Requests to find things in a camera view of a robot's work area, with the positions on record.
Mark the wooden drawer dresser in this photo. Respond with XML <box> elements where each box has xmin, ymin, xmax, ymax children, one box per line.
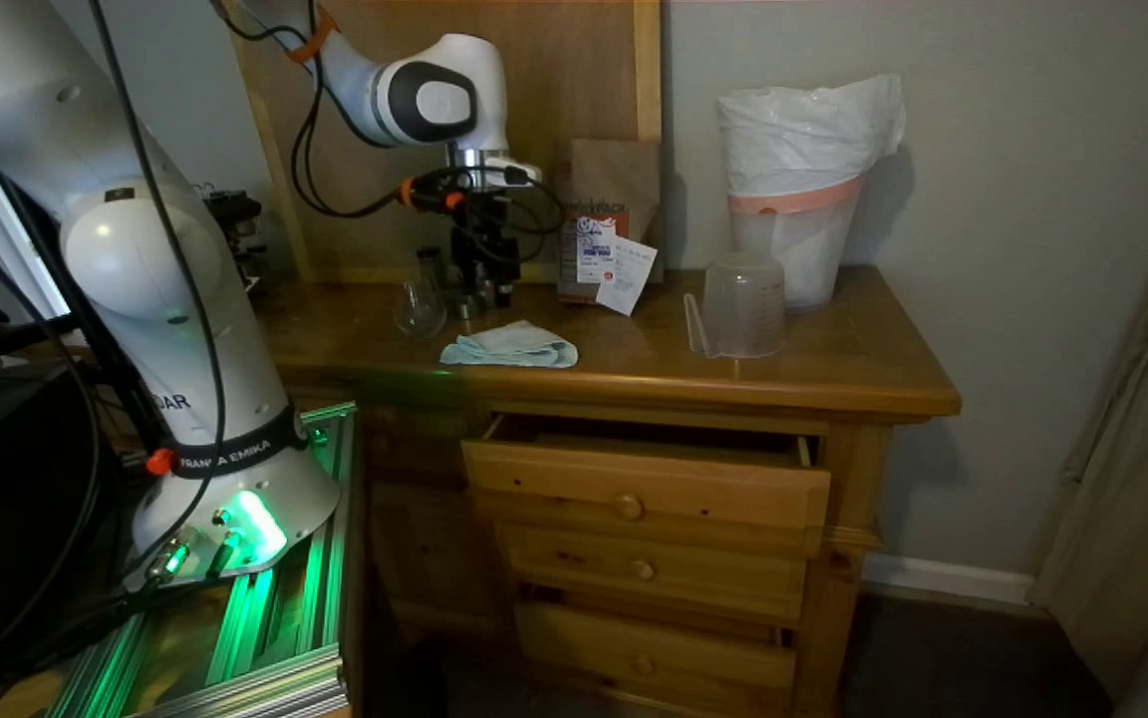
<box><xmin>257</xmin><ymin>267</ymin><xmax>960</xmax><ymax>718</ymax></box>

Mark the brown paper bag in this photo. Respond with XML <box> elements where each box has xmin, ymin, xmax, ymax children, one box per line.
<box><xmin>560</xmin><ymin>140</ymin><xmax>660</xmax><ymax>238</ymax></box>

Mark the green lit aluminium robot base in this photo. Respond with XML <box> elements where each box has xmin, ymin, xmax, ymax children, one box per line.
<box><xmin>0</xmin><ymin>402</ymin><xmax>360</xmax><ymax>718</ymax></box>

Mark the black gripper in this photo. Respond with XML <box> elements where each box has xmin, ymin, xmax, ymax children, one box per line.
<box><xmin>434</xmin><ymin>158</ymin><xmax>536</xmax><ymax>328</ymax></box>

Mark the stemless wine glass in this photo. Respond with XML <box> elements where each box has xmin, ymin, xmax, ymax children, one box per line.
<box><xmin>397</xmin><ymin>247</ymin><xmax>445</xmax><ymax>334</ymax></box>

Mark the light blue towel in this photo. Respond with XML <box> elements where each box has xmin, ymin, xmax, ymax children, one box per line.
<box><xmin>442</xmin><ymin>320</ymin><xmax>576</xmax><ymax>367</ymax></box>

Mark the clear plastic measuring pitcher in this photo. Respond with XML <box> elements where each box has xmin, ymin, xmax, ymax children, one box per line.
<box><xmin>683</xmin><ymin>257</ymin><xmax>785</xmax><ymax>360</ymax></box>

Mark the white bin with liner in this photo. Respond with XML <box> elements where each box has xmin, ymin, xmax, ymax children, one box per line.
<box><xmin>718</xmin><ymin>76</ymin><xmax>903</xmax><ymax>306</ymax></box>

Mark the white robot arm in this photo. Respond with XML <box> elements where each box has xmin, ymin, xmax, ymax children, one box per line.
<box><xmin>0</xmin><ymin>0</ymin><xmax>534</xmax><ymax>582</ymax></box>

